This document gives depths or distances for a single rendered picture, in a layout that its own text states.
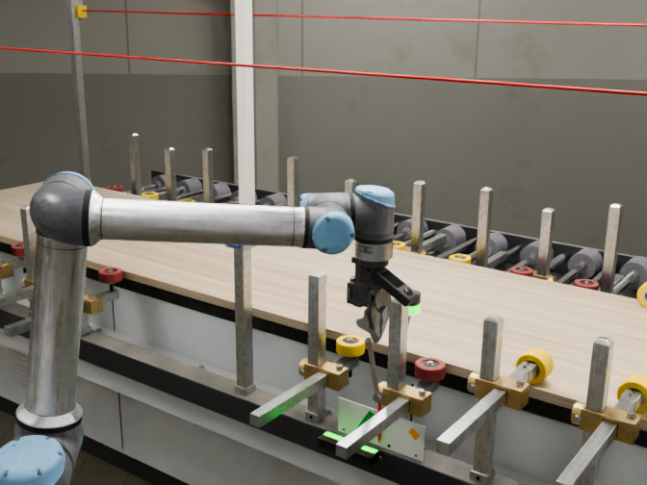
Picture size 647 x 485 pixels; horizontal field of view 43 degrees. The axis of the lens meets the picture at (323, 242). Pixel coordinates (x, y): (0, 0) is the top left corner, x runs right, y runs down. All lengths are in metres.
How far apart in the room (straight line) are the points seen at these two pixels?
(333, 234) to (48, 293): 0.65
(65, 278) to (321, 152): 4.11
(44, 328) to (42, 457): 0.28
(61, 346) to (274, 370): 0.90
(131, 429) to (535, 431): 1.66
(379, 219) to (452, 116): 4.04
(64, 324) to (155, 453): 1.39
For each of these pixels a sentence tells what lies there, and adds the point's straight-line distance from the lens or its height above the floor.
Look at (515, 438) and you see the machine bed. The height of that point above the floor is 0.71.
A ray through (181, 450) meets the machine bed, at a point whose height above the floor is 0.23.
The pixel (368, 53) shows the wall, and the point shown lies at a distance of 5.76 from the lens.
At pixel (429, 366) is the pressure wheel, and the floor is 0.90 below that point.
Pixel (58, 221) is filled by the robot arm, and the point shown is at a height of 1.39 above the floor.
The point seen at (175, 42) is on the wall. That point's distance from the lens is 5.85.
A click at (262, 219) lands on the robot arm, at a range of 1.68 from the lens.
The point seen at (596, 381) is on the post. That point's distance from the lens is 1.86.
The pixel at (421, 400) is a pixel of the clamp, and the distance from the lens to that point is 2.06.
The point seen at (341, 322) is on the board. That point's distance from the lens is 2.41.
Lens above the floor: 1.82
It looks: 17 degrees down
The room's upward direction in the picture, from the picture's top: 1 degrees clockwise
